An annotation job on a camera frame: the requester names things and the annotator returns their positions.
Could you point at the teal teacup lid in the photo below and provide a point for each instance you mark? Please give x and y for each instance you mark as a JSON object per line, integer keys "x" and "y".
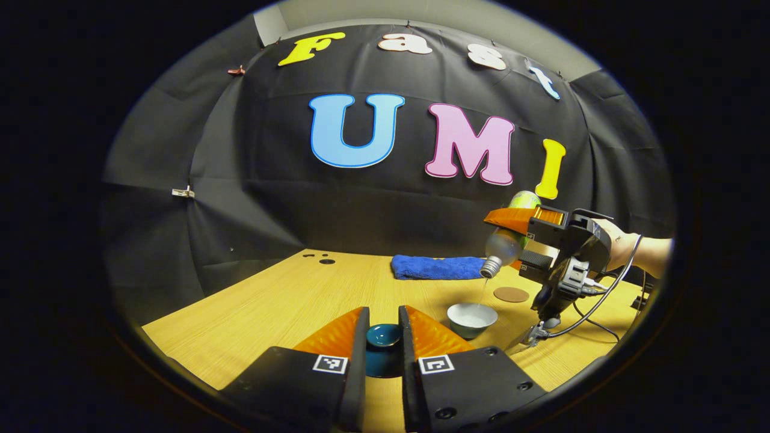
{"x": 383, "y": 343}

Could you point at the round brown coaster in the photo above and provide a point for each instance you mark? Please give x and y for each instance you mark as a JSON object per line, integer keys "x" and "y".
{"x": 511, "y": 294}

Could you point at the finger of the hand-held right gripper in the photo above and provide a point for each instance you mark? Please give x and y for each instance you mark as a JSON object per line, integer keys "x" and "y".
{"x": 511, "y": 219}
{"x": 535, "y": 263}

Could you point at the red clip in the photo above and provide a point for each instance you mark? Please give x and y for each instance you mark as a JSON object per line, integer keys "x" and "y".
{"x": 236, "y": 71}

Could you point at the silver water bottle green label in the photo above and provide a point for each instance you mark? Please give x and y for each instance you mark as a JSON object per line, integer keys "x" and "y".
{"x": 502, "y": 246}

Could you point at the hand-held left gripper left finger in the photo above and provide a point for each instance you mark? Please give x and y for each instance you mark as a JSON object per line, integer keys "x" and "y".
{"x": 359, "y": 361}

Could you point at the white teacup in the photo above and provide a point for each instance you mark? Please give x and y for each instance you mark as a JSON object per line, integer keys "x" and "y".
{"x": 471, "y": 317}

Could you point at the blue towel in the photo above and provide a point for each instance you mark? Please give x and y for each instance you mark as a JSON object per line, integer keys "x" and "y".
{"x": 436, "y": 267}

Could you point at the silver clip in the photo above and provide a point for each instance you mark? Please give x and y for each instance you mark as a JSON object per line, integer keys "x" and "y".
{"x": 182, "y": 192}

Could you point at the black backdrop cloth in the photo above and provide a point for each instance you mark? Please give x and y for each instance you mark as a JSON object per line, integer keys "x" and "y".
{"x": 271, "y": 198}

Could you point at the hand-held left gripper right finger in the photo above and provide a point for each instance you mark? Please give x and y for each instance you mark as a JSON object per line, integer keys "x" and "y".
{"x": 408, "y": 373}

